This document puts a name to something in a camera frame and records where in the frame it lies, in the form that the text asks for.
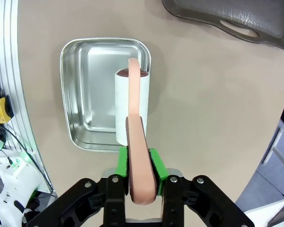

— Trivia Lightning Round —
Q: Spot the rectangular steel tin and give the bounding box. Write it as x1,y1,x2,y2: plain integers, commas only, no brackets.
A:
60,37,152,153

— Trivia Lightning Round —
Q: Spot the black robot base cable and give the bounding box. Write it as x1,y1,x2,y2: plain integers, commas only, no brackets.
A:
0,125,53,190

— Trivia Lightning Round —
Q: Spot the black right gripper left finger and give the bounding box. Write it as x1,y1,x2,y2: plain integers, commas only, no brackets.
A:
26,146,130,227

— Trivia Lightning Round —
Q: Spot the aluminium table frame rail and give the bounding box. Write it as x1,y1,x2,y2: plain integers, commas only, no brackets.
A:
0,0,55,192

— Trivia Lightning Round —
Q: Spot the yellow emergency stop button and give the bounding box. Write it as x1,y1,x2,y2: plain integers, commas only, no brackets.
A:
0,96,15,126

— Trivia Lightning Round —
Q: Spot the dark brown serving tray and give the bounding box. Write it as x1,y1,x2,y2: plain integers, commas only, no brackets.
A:
161,0,284,51

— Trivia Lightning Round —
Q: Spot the pink handled lint roller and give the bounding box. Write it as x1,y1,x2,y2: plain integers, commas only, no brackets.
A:
115,58,157,206

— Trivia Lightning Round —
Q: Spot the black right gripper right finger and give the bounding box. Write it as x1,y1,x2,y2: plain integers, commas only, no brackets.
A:
149,148,255,227

